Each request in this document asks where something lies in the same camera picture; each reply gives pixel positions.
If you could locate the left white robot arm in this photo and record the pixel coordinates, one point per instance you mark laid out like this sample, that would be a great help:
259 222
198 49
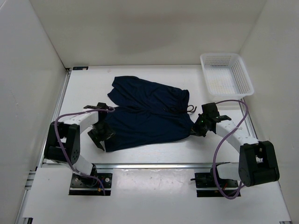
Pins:
63 140

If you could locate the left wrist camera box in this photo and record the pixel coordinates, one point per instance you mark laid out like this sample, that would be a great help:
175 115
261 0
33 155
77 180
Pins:
100 105

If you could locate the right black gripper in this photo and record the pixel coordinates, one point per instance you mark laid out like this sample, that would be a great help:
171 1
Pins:
195 129

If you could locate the white plastic mesh basket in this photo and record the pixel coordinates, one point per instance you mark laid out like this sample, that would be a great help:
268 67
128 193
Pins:
226 76

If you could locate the aluminium front rail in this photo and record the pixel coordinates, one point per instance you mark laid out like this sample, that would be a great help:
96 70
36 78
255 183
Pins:
152 165

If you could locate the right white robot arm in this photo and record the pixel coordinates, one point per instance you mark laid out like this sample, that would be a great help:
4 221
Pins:
257 159

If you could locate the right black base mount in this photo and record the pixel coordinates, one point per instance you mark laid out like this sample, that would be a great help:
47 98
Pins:
206 187

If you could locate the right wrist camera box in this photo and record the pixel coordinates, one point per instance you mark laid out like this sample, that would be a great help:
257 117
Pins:
210 110

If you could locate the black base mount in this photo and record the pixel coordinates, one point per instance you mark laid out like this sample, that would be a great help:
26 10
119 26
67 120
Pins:
81 186
206 187

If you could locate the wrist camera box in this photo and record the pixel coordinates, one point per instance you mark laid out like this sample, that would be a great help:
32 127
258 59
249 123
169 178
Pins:
210 110
100 105

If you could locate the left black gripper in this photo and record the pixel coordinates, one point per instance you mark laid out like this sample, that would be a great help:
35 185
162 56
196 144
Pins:
110 133

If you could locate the navy blue shorts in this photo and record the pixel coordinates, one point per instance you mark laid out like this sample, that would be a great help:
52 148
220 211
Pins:
147 113

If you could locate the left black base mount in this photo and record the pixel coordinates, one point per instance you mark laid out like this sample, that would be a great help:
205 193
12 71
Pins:
81 186

